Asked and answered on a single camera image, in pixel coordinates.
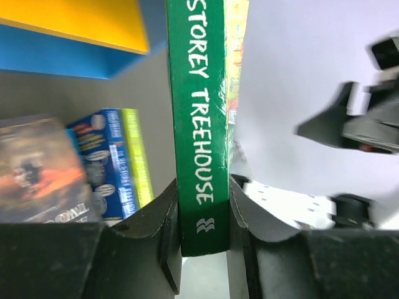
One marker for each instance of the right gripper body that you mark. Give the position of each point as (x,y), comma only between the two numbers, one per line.
(378,127)

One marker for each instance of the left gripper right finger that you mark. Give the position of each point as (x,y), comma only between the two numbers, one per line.
(271,259)

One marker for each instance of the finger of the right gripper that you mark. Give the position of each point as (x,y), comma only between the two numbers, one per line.
(327,126)

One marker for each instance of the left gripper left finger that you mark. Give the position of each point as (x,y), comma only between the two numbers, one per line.
(138,258)

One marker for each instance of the lime green spine treehouse book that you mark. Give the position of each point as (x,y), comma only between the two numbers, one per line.
(137,154)

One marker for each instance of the dark blue spine treehouse book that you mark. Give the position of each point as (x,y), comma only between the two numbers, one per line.
(103,148)

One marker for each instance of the Tale of Two Cities book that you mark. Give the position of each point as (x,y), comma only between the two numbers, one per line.
(42,177)

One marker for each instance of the blue pink yellow bookshelf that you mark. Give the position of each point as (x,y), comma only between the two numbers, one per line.
(91,39)

